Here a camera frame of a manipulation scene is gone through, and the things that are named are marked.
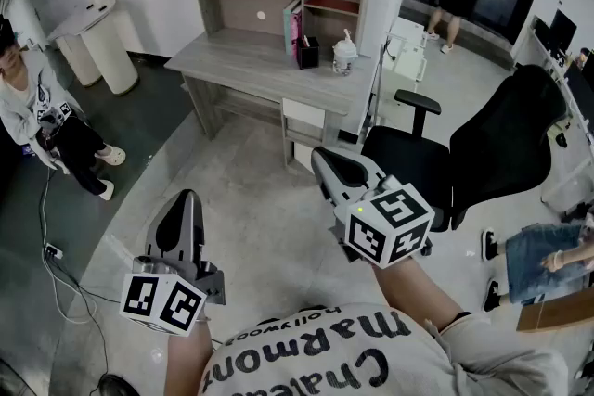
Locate brown cardboard box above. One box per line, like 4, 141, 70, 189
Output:
516, 300, 594, 334

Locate teal book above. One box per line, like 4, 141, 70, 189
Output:
283, 0, 301, 57

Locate white drawer front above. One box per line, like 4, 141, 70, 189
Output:
281, 96, 326, 130

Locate black pen holder box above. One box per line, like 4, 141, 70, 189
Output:
296, 35, 321, 70

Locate white office table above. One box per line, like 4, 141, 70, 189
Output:
528, 13, 594, 212

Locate black office chair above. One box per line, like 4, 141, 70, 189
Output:
360, 63, 570, 234

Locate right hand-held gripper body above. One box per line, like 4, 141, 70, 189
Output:
329, 173, 436, 270

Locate person's right forearm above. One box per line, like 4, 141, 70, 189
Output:
370, 255, 468, 333

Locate black computer monitor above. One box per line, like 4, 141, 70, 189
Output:
548, 8, 578, 57

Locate white round pedestal table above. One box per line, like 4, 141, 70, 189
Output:
48, 0, 140, 97

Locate person's left forearm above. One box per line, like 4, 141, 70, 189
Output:
161, 317, 215, 396

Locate grey wooden desk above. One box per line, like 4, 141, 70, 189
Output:
164, 26, 378, 168

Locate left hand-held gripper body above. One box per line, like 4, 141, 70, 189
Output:
119, 244, 227, 337

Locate person's white printed shirt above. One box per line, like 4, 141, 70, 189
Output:
197, 301, 571, 396

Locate white storage rack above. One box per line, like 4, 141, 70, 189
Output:
380, 16, 431, 84

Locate clear water bottle with straw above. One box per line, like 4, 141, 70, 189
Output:
331, 28, 359, 77

